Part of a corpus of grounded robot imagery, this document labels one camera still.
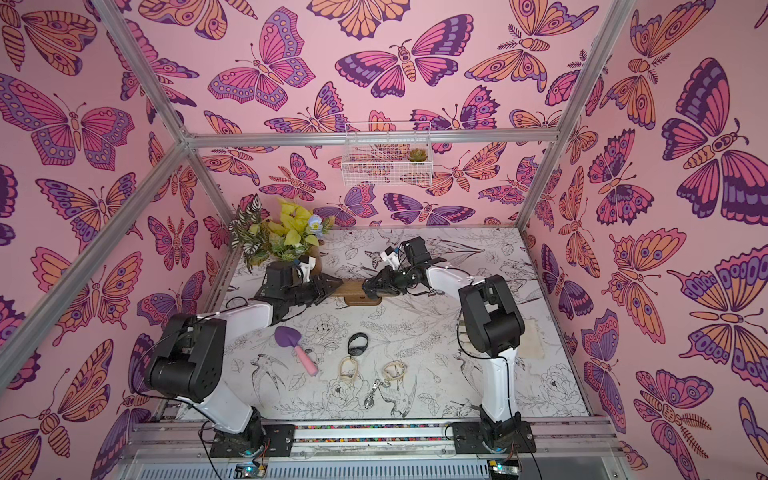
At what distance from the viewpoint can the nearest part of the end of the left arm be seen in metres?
0.74

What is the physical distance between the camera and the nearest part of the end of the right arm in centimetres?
79

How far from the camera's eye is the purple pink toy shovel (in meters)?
0.87
